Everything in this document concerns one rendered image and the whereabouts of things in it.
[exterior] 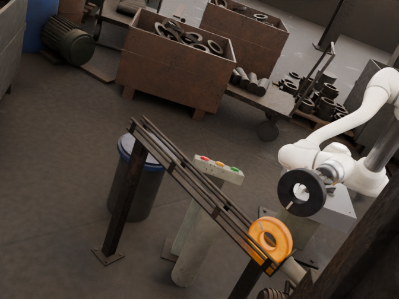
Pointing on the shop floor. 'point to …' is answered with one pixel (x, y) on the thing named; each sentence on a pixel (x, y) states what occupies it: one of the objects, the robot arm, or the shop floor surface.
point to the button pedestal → (219, 176)
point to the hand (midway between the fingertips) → (303, 188)
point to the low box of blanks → (175, 63)
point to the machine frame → (362, 257)
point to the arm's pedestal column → (302, 240)
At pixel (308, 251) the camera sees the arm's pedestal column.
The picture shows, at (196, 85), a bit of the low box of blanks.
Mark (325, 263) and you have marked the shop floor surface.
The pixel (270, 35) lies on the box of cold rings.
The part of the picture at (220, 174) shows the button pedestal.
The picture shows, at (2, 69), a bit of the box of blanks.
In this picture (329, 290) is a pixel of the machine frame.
